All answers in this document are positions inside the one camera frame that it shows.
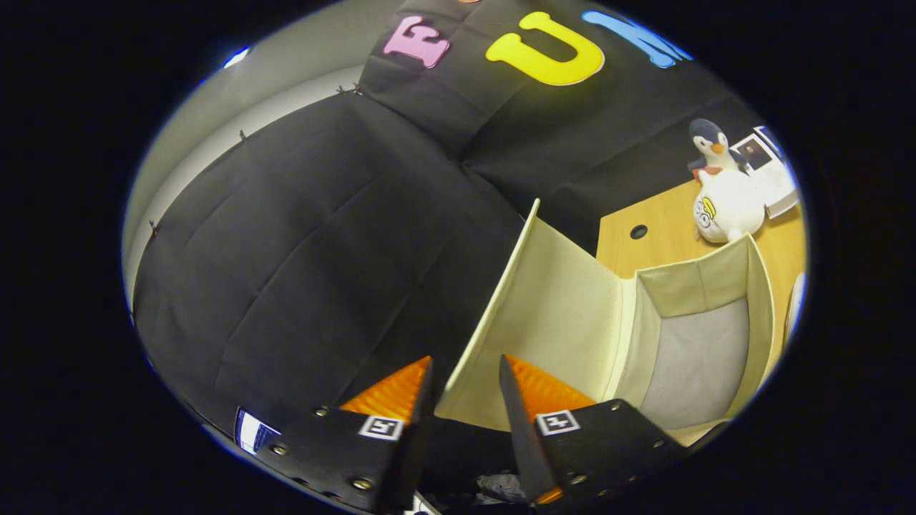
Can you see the white plush toy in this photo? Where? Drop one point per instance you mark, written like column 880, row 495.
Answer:
column 728, row 207

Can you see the plain white book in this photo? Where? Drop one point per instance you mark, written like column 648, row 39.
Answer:
column 773, row 137

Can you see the black backdrop cloth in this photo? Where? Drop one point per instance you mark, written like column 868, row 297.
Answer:
column 286, row 272

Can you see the penguin plush toy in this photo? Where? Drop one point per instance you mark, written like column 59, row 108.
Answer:
column 710, row 146

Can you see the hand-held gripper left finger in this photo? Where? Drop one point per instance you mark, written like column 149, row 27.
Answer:
column 418, row 443

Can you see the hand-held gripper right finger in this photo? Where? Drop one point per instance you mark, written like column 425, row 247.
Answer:
column 522, row 443

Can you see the white book with dark picture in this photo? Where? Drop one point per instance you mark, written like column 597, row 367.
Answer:
column 773, row 182

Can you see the grey fabric storage box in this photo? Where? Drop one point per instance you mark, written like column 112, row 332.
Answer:
column 558, row 322

